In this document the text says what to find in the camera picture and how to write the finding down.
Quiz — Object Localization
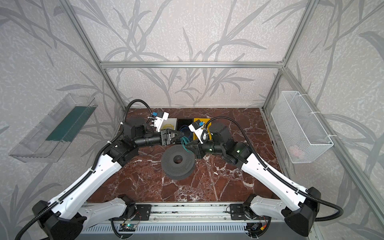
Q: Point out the grey perforated spool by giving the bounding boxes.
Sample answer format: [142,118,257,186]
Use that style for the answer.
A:
[161,145,196,181]

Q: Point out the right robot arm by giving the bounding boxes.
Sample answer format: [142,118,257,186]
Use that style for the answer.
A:
[186,120,321,237]

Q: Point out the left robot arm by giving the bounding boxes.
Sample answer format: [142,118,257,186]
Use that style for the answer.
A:
[33,118,184,240]

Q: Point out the black storage bin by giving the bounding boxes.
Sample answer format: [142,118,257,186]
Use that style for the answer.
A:
[176,119,193,135]

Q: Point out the white storage bin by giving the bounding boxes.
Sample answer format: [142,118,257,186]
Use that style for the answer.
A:
[161,118,178,130]

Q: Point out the yellow storage bin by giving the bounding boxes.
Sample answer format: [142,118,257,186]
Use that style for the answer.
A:
[193,118,212,144]

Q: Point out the pink object in basket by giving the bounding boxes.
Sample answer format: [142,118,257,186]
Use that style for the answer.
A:
[289,145,305,159]

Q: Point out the left controller board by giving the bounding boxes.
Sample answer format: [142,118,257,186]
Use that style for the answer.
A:
[119,223,138,232]

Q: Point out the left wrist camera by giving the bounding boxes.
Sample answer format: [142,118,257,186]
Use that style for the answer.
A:
[148,111,169,132]

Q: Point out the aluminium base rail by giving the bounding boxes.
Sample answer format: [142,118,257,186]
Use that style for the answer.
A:
[61,201,316,224]

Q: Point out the white wire basket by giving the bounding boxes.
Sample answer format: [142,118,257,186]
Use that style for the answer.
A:
[271,91,334,164]

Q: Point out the clear plastic wall tray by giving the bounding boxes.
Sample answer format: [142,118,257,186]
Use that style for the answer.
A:
[9,94,98,163]

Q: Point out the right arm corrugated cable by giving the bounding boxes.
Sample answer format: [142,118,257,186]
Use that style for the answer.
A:
[201,116,344,222]

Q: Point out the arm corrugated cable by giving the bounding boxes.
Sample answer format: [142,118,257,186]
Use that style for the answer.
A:
[14,98,151,240]
[201,116,344,222]

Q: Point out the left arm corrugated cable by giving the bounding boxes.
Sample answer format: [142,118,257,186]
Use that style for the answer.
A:
[14,98,151,240]

